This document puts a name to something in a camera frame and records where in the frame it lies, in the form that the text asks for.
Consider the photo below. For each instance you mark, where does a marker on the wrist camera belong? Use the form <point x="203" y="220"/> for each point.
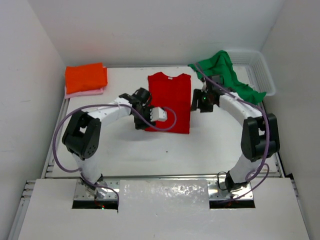
<point x="158" y="114"/>
<point x="204" y="87"/>

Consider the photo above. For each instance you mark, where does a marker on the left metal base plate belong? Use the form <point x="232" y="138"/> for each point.
<point x="87" y="193"/>

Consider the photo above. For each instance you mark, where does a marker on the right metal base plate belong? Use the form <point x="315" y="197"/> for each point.
<point x="217" y="191"/>

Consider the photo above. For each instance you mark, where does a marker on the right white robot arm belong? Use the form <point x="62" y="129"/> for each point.
<point x="259" y="137"/>

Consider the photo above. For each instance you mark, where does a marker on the white front cover panel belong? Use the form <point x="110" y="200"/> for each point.
<point x="163" y="210"/>

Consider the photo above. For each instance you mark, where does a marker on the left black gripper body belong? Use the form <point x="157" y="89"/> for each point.
<point x="141" y="121"/>

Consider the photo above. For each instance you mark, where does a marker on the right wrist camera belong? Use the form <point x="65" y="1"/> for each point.
<point x="204" y="87"/>

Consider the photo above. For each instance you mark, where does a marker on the green t shirt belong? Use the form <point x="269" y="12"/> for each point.
<point x="221" y="64"/>

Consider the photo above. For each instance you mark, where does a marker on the metal base plate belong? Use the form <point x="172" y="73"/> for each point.
<point x="87" y="193"/>
<point x="217" y="191"/>

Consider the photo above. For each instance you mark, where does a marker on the pink t shirt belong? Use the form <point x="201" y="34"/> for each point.
<point x="94" y="92"/>

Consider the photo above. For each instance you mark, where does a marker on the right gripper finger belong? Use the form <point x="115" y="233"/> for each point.
<point x="195" y="99"/>
<point x="206" y="108"/>

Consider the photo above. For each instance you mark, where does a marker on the orange t shirt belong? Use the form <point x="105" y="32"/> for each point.
<point x="83" y="78"/>

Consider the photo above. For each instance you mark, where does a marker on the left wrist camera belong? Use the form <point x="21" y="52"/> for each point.
<point x="158" y="114"/>

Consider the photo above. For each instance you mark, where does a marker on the white plastic basket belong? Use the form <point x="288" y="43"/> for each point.
<point x="251" y="68"/>

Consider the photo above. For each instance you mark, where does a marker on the red t shirt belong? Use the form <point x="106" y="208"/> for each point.
<point x="174" y="93"/>

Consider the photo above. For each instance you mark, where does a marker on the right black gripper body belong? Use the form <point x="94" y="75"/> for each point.
<point x="200" y="103"/>

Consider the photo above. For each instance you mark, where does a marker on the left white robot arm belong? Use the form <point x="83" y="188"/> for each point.
<point x="82" y="134"/>

